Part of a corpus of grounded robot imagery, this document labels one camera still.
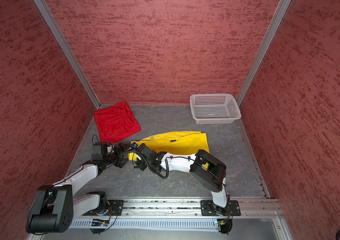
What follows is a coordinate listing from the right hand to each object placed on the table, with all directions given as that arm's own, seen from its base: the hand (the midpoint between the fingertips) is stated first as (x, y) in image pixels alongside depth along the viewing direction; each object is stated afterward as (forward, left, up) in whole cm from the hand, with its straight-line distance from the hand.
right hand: (138, 162), depth 85 cm
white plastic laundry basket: (+40, -53, +2) cm, 66 cm away
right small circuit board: (-29, -43, -8) cm, 53 cm away
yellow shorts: (+16, -28, -6) cm, 32 cm away
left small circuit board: (-28, +17, -7) cm, 33 cm away
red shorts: (+32, +21, -2) cm, 38 cm away
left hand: (+6, +5, 0) cm, 7 cm away
